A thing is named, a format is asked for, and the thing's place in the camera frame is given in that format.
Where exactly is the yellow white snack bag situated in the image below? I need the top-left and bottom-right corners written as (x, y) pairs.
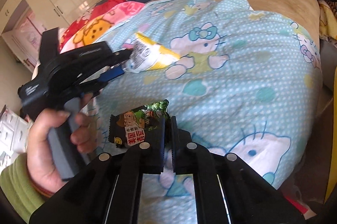
top-left (122, 32), bottom-right (181, 73)

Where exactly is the green black snack wrapper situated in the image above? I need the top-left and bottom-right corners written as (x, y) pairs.
top-left (108, 100), bottom-right (170, 148)

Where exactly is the green sleeve forearm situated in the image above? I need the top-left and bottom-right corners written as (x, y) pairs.
top-left (1, 153), bottom-right (54, 223)

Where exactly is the person's left hand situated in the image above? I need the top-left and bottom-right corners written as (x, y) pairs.
top-left (27, 109), bottom-right (96, 194)

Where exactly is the pink cartoon bear blanket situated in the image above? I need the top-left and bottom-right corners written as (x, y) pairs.
top-left (60, 1), bottom-right (145, 53)

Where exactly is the red floral blanket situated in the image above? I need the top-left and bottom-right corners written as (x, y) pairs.
top-left (59, 0), bottom-right (127, 49)

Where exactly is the light blue Hello Kitty quilt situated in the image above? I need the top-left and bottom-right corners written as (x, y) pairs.
top-left (86, 0), bottom-right (323, 224)

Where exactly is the grey folded cushion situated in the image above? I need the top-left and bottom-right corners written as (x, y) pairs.
top-left (320, 39), bottom-right (336, 92)

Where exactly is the yellow cartoon blanket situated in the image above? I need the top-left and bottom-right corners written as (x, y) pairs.
top-left (318, 0), bottom-right (336, 40)

